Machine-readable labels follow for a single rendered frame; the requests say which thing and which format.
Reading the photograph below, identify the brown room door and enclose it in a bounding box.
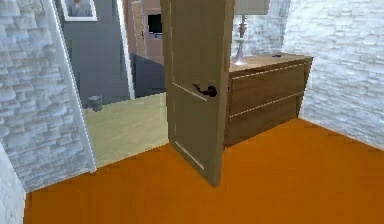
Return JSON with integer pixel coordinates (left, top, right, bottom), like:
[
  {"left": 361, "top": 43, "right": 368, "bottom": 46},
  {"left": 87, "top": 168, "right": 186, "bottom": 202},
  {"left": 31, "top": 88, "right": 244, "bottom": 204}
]
[{"left": 160, "top": 0, "right": 236, "bottom": 188}]

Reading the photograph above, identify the brown wooden chest of drawers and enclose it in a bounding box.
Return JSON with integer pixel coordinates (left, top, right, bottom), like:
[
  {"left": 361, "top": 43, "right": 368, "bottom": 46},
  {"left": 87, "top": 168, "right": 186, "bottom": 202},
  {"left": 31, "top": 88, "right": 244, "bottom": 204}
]
[{"left": 223, "top": 51, "right": 314, "bottom": 149}]

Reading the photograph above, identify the white table lamp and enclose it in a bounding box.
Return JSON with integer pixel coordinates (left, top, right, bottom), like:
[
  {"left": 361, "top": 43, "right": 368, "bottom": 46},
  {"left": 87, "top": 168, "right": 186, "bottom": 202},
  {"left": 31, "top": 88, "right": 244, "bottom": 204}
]
[{"left": 231, "top": 0, "right": 271, "bottom": 67}]

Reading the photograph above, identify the black television set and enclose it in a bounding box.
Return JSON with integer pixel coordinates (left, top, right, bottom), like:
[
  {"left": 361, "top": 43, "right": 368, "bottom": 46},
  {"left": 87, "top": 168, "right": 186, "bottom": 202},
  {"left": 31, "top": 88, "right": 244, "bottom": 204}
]
[{"left": 147, "top": 13, "right": 163, "bottom": 36}]

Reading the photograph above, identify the grey waste bin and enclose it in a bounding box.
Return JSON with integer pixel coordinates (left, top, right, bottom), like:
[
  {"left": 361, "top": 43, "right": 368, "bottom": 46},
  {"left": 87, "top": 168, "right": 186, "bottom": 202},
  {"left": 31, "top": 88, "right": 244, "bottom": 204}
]
[{"left": 87, "top": 95, "right": 104, "bottom": 113}]

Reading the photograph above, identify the black door handle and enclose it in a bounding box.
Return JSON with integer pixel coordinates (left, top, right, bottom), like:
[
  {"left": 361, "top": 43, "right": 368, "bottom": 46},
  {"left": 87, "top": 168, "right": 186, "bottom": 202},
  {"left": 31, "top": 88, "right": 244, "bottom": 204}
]
[{"left": 192, "top": 83, "right": 218, "bottom": 98}]

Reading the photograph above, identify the white framed wall picture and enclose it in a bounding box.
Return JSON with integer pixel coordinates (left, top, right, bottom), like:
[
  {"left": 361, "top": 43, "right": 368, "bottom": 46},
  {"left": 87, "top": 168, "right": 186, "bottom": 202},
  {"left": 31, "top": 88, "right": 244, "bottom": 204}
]
[{"left": 60, "top": 0, "right": 98, "bottom": 22}]

